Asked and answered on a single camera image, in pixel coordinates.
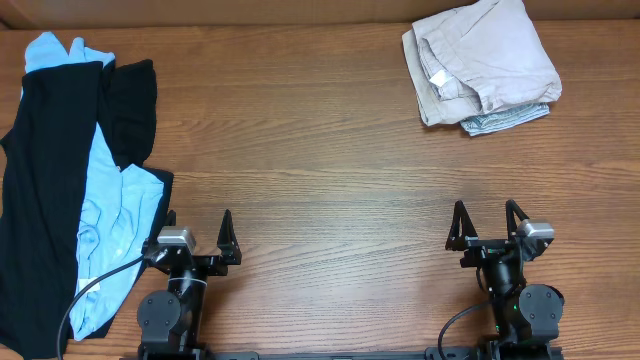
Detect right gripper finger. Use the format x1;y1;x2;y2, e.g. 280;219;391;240
445;200;478;251
505;199;529;240

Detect black t-shirt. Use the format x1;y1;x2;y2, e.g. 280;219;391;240
1;60;157;359

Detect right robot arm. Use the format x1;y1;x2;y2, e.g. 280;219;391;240
437;200;565;359

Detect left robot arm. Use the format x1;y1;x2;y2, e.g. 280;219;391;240
137;210;242;359

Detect light blue t-shirt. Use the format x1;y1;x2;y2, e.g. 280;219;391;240
1;32;169;357

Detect grey striped folded cloth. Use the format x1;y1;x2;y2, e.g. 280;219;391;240
460;103;550;136

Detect beige folded trousers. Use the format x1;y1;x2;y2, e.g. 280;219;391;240
402;0;562;126

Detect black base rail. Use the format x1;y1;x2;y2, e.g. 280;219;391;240
120;347;564;360

